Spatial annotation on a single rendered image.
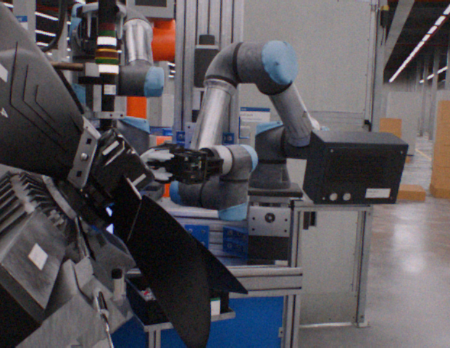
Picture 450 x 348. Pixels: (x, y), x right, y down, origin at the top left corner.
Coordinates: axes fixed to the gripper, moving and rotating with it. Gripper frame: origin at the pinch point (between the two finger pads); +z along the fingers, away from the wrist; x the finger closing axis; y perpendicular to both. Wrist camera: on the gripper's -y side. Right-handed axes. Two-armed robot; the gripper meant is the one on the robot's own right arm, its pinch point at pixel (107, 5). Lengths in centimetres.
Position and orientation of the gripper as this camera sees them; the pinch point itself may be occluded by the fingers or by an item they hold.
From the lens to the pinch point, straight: 100.4
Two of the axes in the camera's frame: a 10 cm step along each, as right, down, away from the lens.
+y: -0.3, 9.9, 1.2
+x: -9.3, 0.2, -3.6
